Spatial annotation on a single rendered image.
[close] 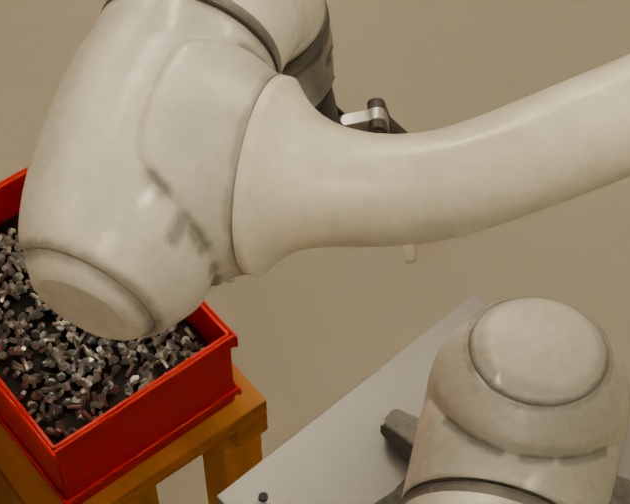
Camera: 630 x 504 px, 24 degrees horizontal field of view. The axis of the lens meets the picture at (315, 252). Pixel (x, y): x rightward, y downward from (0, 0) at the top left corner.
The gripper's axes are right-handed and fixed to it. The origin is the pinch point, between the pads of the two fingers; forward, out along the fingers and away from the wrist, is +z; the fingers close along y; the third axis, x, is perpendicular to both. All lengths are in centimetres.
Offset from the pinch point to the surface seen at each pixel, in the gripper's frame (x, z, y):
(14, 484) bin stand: 1, 38, -36
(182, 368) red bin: 7.0, 29.1, -17.2
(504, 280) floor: 76, 134, 16
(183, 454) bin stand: 3.5, 40.7, -19.7
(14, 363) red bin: 10.0, 30.1, -34.4
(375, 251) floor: 83, 131, -6
